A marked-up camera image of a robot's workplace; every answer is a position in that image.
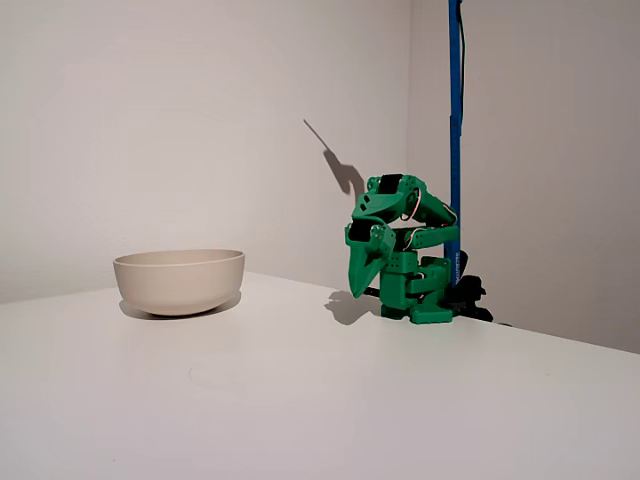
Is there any black pole clamp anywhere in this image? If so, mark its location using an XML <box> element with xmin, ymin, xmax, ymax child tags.
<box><xmin>447</xmin><ymin>249</ymin><xmax>494</xmax><ymax>324</ymax></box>

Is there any cream round bowl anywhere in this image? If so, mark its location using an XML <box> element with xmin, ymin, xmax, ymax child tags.
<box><xmin>112</xmin><ymin>248</ymin><xmax>246</xmax><ymax>317</ymax></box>

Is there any blue camera pole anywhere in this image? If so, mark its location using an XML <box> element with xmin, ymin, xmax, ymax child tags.
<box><xmin>443</xmin><ymin>0</ymin><xmax>469</xmax><ymax>289</ymax></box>

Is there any black cable on pole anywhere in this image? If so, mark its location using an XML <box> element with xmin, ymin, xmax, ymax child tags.
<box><xmin>458</xmin><ymin>0</ymin><xmax>469</xmax><ymax>131</ymax></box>

